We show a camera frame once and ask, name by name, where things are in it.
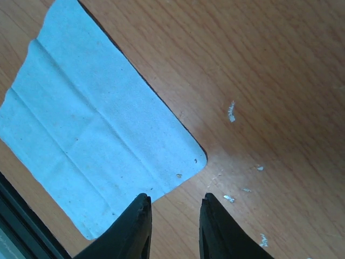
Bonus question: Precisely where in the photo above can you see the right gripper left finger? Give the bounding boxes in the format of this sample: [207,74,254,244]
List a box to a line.
[75,193,152,259]

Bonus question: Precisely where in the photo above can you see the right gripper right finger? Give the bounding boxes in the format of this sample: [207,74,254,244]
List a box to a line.
[199,193,272,259]

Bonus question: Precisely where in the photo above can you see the light blue cleaning cloth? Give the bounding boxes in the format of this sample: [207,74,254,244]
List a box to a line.
[1,1,207,240]

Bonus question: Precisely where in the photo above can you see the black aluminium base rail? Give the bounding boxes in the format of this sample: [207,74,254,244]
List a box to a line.
[1,174,71,258]

